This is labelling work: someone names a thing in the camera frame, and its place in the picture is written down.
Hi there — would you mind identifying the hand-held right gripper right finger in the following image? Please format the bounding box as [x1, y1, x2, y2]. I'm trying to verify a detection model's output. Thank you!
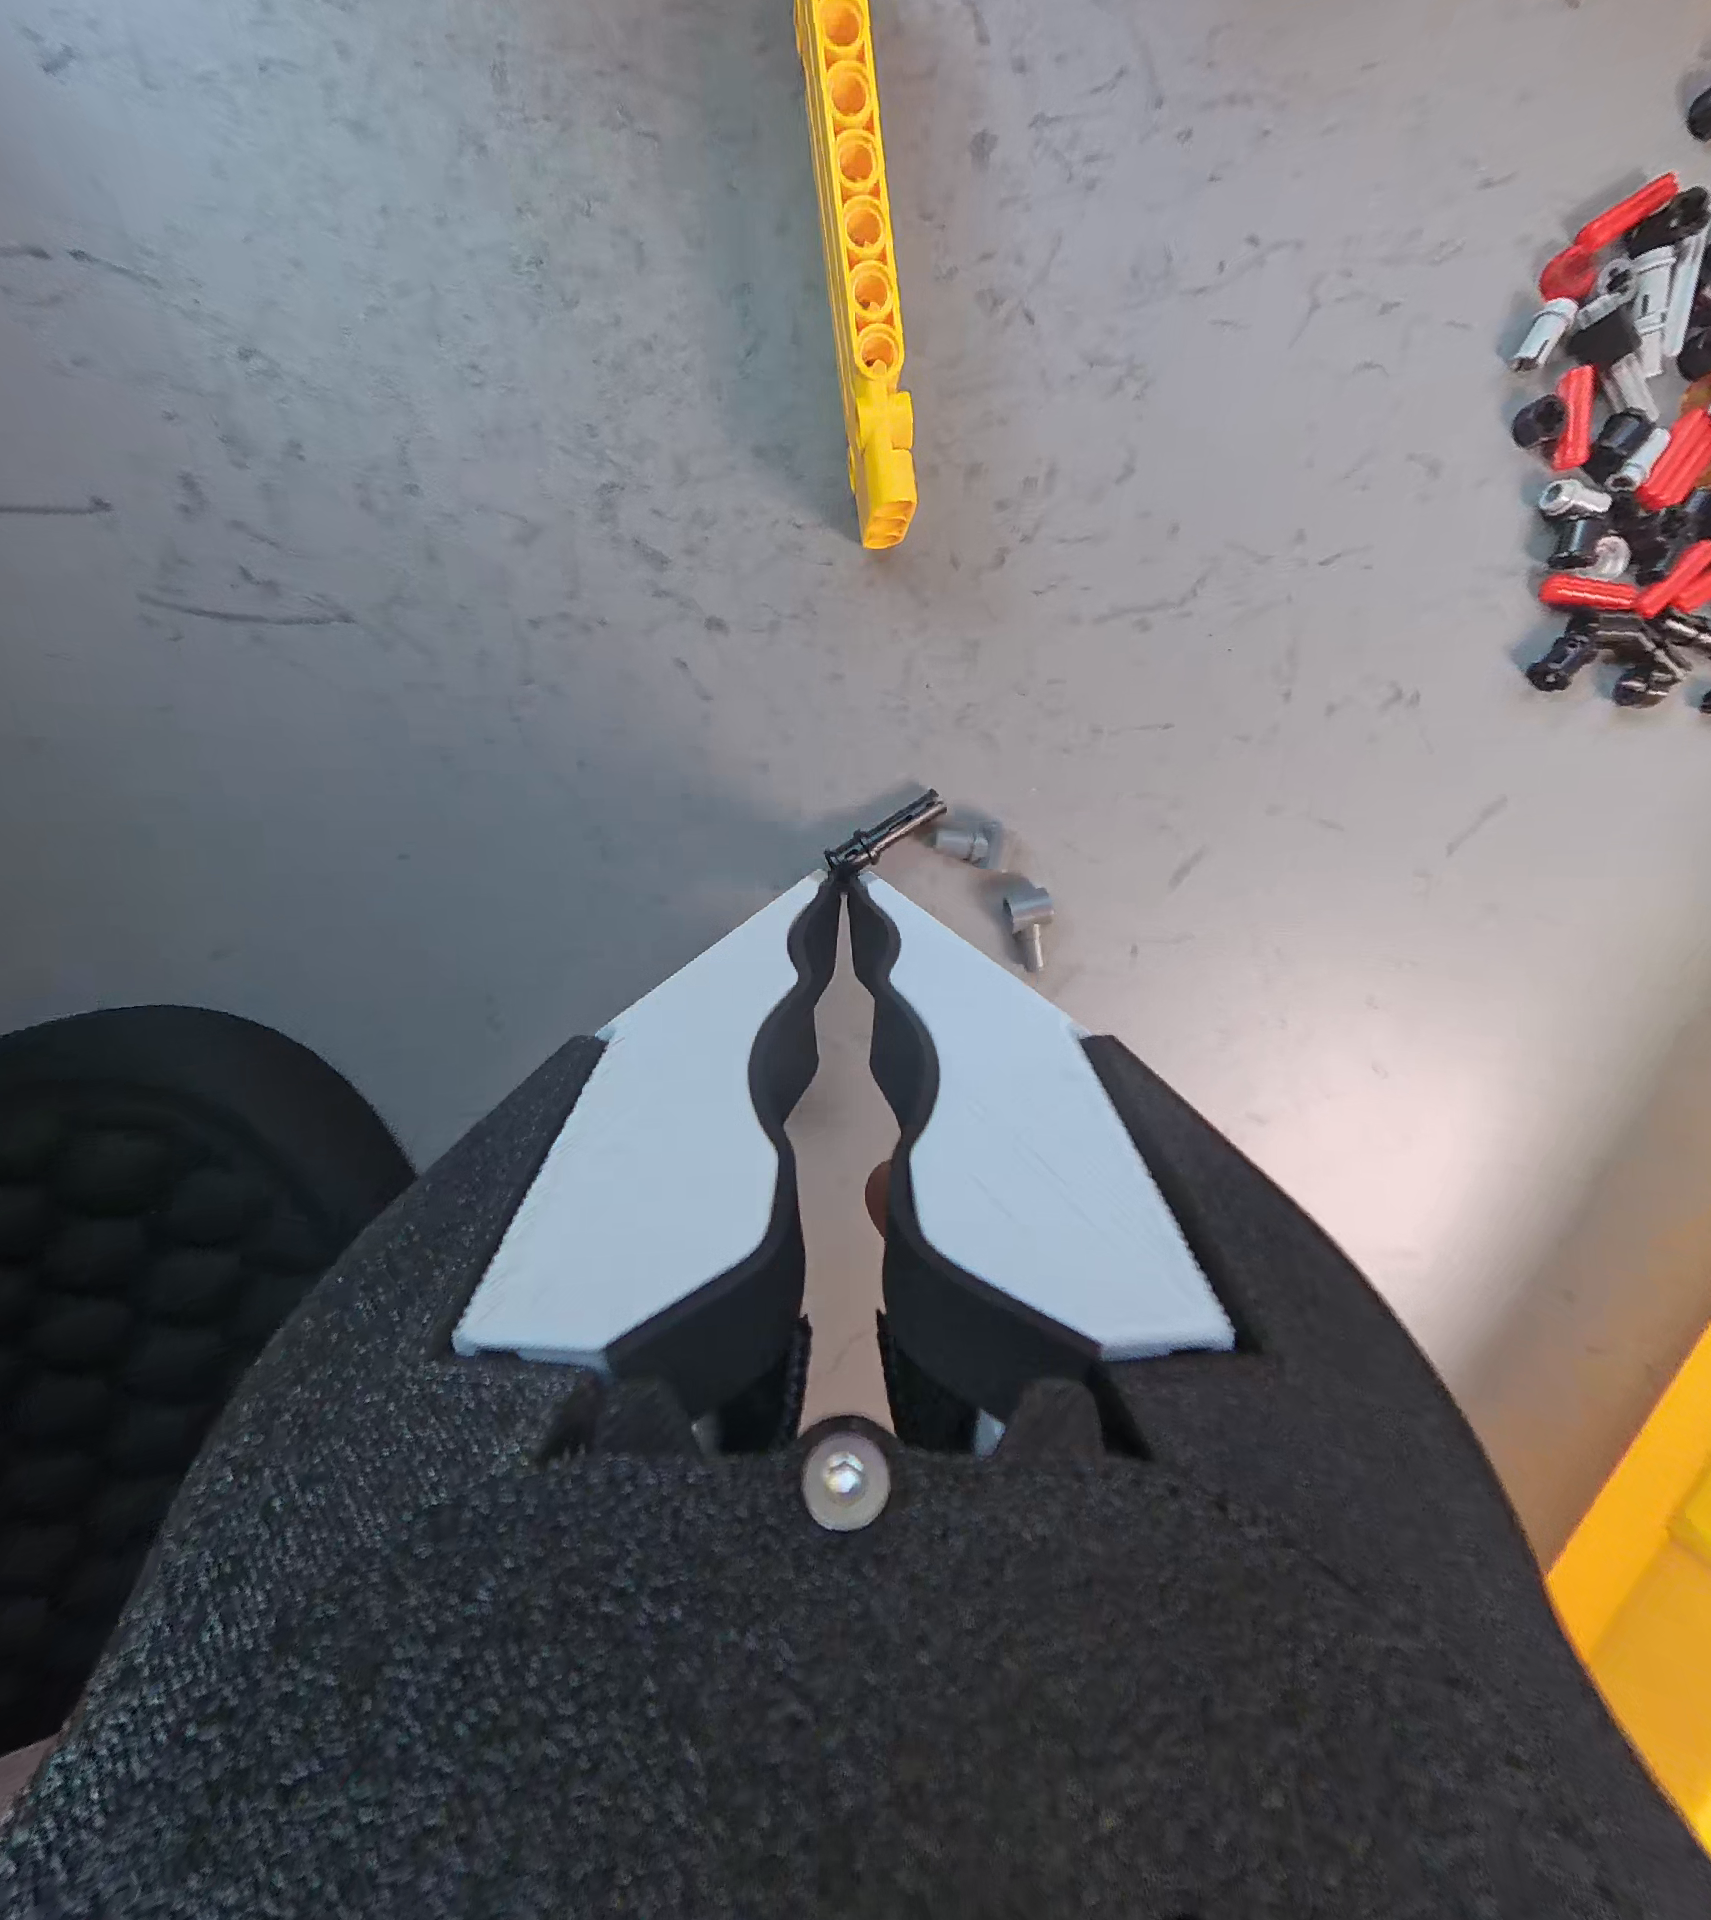
[845, 872, 1235, 1453]

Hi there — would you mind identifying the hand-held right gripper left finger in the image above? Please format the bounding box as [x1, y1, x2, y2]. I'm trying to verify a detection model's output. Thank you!
[453, 872, 841, 1453]

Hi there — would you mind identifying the thin black lego pin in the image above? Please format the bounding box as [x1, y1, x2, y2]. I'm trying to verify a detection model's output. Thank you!
[821, 785, 949, 879]

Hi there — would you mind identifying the long yellow lego beam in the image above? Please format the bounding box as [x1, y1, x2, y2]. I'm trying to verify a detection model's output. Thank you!
[791, 0, 919, 554]

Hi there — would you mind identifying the black mesh elbow pad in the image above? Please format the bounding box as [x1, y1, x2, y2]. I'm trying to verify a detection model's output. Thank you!
[0, 1004, 418, 1794]

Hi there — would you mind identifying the pile of lego pins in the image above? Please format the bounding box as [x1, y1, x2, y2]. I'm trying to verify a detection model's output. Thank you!
[1507, 22, 1711, 730]

